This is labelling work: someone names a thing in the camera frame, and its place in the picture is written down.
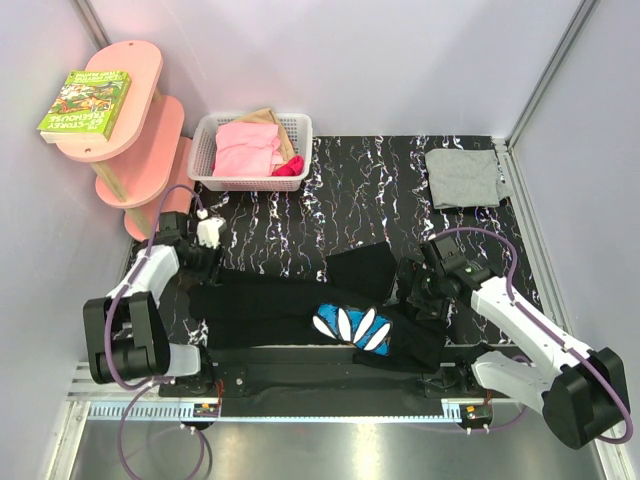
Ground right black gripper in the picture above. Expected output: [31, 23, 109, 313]
[383, 256, 450, 322]

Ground black daisy print t-shirt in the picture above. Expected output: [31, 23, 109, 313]
[188, 242, 448, 373]

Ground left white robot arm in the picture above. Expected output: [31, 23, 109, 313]
[83, 210, 226, 396]

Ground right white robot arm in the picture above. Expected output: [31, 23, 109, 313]
[395, 232, 634, 449]

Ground folded grey t-shirt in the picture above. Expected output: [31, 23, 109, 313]
[425, 149, 512, 210]

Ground pink t-shirt in basket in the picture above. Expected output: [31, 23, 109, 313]
[212, 122, 282, 178]

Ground pink tiered wooden shelf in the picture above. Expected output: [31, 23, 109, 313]
[57, 40, 194, 241]

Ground magenta garment in basket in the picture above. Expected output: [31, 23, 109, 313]
[272, 155, 305, 177]

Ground beige garment in basket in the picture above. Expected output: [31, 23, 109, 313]
[237, 108, 296, 163]

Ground white plastic laundry basket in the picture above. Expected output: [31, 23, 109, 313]
[187, 113, 313, 192]

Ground green storey treehouse book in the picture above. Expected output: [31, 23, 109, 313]
[38, 70, 132, 144]

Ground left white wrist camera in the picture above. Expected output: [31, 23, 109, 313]
[196, 209, 226, 249]

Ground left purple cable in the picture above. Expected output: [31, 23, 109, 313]
[102, 183, 213, 477]

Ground purple cable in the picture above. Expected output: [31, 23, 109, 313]
[414, 227, 634, 445]
[102, 183, 213, 477]

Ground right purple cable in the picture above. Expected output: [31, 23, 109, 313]
[414, 227, 634, 445]

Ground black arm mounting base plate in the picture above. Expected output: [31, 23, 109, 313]
[159, 346, 488, 423]

